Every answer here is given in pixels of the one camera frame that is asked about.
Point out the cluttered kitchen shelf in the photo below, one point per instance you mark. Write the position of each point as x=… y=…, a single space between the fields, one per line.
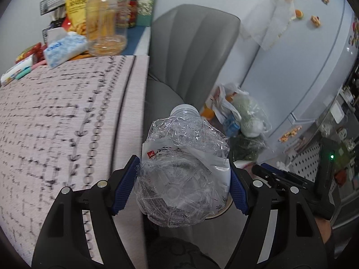
x=347 y=134

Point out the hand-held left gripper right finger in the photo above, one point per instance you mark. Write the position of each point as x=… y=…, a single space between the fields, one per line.
x=238 y=193

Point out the teal pen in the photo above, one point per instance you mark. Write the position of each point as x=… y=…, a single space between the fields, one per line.
x=23 y=72

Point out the clear bag of vegetables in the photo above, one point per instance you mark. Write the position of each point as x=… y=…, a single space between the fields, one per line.
x=249 y=112

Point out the blue white tissue pack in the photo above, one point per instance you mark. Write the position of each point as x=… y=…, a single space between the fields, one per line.
x=61 y=50

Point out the white orange plastic bag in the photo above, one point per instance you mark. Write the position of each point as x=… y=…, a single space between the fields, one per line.
x=221 y=101

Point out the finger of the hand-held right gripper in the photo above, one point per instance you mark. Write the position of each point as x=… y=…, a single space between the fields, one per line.
x=289 y=175
x=266 y=176

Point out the bag of dark greens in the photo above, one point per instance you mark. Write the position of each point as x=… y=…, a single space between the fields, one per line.
x=249 y=148

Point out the person's right forearm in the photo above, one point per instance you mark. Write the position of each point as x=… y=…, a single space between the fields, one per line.
x=325 y=229

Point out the clear plastic jar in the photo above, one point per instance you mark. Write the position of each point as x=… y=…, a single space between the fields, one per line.
x=106 y=28

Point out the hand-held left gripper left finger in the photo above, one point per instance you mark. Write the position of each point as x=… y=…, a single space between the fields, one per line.
x=126 y=185

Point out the blue table mat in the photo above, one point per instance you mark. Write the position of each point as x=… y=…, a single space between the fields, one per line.
x=137 y=42

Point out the beige round bin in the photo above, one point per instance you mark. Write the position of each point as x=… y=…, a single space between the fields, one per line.
x=224 y=211

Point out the grey upholstered chair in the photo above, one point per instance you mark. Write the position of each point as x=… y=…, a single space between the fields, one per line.
x=190 y=47

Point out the crushed clear plastic bottle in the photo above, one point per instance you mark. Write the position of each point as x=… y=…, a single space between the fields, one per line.
x=179 y=179

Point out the pale blue fridge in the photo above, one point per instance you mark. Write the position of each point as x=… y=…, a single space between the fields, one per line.
x=308 y=75

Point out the burger fridge magnet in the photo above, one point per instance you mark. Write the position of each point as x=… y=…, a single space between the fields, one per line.
x=299 y=14

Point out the pink pen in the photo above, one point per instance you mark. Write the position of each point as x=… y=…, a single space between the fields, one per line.
x=38 y=64

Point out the red flat box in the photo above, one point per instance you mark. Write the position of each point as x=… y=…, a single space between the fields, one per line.
x=28 y=51

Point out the green tall box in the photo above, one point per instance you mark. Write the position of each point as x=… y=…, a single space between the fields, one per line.
x=145 y=2

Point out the orange figure fridge magnet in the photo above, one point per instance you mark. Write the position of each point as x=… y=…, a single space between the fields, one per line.
x=315 y=21

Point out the yellow snack bag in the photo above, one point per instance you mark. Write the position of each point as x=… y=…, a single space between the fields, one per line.
x=75 y=5

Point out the red bottle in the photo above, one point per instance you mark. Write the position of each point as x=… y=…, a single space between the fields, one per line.
x=132 y=11

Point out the white mesh bag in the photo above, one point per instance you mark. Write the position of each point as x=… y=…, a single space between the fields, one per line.
x=269 y=19

